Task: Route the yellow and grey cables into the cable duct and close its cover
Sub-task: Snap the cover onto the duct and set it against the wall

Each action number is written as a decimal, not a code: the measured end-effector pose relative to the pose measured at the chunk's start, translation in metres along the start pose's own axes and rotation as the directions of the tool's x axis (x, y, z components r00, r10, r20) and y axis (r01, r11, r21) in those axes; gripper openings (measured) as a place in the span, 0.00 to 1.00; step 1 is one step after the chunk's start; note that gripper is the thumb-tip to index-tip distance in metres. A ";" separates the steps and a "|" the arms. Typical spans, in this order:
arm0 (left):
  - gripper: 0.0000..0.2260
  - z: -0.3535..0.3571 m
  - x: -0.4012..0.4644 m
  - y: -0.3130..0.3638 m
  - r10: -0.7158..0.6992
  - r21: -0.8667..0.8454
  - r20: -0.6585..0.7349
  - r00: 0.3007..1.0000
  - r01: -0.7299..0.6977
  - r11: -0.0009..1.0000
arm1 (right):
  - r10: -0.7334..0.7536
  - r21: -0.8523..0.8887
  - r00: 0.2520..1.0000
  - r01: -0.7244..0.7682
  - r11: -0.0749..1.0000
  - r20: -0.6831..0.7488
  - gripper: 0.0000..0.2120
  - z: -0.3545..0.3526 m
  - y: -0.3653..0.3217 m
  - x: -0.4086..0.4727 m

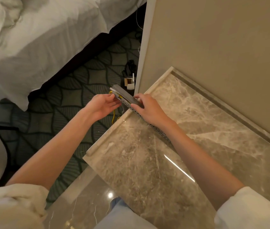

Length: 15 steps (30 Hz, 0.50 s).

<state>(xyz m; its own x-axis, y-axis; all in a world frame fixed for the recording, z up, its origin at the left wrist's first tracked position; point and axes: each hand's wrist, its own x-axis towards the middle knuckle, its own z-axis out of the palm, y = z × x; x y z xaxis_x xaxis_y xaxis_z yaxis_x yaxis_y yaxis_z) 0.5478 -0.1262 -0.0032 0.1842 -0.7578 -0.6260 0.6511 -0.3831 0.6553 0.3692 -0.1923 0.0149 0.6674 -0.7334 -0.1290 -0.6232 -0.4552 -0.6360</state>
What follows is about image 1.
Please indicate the person's left hand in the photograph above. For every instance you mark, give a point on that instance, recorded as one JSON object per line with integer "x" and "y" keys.
{"x": 99, "y": 106}

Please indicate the person's right hand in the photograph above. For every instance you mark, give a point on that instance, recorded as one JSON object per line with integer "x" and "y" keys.
{"x": 153, "y": 110}

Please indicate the person's left thumb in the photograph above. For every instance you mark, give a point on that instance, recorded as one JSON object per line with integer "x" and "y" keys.
{"x": 112, "y": 97}

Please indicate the person's right thumb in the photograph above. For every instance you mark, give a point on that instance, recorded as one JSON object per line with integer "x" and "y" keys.
{"x": 137, "y": 106}

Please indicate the long grey network switch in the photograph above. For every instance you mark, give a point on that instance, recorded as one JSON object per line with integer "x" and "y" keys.
{"x": 126, "y": 95}

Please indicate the person's left forearm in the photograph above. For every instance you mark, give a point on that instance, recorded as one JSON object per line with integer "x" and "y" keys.
{"x": 53, "y": 147}

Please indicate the person's right forearm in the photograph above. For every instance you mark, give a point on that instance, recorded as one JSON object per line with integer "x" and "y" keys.
{"x": 197, "y": 159}

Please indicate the small cardboard box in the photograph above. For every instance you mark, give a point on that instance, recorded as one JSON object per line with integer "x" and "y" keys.
{"x": 126, "y": 81}

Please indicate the white power adapter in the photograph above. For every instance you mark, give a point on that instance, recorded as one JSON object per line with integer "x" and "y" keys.
{"x": 130, "y": 85}

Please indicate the white duvet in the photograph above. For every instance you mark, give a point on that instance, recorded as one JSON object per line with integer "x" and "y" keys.
{"x": 41, "y": 40}

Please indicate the white bathrobe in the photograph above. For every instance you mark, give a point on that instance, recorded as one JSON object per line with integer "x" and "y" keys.
{"x": 13, "y": 207}

